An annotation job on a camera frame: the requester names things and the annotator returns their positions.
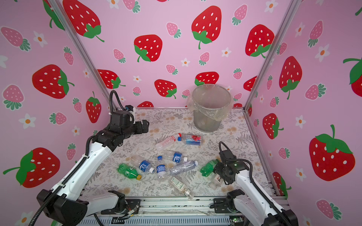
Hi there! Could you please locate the clear bottle red cap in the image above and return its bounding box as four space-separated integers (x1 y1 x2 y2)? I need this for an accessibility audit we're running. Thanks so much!
156 133 182 151

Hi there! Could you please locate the Fiji bottle red flower label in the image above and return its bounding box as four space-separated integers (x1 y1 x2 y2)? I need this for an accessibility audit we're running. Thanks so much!
178 134 203 146

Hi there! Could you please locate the white label bottle yellow cap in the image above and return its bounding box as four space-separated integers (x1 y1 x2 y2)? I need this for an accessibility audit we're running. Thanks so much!
209 173 223 190

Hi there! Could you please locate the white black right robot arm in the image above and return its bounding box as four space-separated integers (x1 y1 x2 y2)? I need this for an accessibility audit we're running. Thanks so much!
214 157 298 226

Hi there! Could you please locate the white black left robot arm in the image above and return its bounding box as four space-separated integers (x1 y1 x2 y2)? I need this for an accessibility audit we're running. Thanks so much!
29 120 150 226

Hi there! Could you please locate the translucent plastic bin liner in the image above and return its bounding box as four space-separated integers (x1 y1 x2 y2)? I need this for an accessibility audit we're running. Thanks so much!
186 84 233 121

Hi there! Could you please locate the green bottle right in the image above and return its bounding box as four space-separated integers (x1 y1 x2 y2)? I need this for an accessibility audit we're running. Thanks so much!
200 159 220 177

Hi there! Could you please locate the clear bottle blue label left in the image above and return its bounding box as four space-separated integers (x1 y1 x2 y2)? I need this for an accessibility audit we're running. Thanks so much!
131 155 155 173

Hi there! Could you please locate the green bottle yellow cap left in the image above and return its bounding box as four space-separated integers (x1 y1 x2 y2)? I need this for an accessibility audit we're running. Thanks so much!
117 163 142 180

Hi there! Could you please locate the upright bottle blue cap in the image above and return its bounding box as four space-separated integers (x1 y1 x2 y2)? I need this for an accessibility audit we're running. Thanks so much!
156 155 167 182

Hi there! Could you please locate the clear bottle blue label white cap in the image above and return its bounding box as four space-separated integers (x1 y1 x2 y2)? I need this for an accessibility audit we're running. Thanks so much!
164 151 188 163

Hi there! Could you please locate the crushed clear bottle white cap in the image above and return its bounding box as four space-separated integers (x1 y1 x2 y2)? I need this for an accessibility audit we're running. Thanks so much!
170 161 199 176

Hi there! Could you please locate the clear square bottle green label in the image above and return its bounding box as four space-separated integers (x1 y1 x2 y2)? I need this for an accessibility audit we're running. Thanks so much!
168 177 194 200

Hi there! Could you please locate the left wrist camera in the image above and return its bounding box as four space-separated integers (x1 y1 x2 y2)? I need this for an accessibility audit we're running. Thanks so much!
110 105 134 128

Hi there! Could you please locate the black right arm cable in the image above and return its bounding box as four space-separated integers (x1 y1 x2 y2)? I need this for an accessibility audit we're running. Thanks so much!
218 141 286 226

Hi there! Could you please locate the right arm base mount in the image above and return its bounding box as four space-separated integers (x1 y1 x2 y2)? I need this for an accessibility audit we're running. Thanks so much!
209 189 245 213

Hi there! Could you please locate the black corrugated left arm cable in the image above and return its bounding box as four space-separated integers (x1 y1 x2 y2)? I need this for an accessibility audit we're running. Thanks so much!
26 135 97 226

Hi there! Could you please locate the grey wire mesh bin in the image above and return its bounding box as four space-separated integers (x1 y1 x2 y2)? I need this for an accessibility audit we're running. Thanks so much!
187 84 233 133

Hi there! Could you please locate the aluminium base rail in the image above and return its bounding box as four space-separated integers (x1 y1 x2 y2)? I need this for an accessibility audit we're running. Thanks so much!
77 196 253 226

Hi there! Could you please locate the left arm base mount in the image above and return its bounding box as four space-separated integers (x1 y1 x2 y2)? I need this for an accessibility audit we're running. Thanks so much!
101 190 141 215

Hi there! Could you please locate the aluminium left corner post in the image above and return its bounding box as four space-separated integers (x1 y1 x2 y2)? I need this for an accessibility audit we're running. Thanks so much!
50 1 116 112

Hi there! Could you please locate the aluminium corner post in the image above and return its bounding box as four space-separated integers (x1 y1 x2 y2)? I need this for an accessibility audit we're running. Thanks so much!
244 0 303 111
50 1 116 112

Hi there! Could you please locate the aluminium right corner post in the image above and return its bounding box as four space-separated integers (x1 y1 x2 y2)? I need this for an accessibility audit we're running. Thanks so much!
244 0 303 111

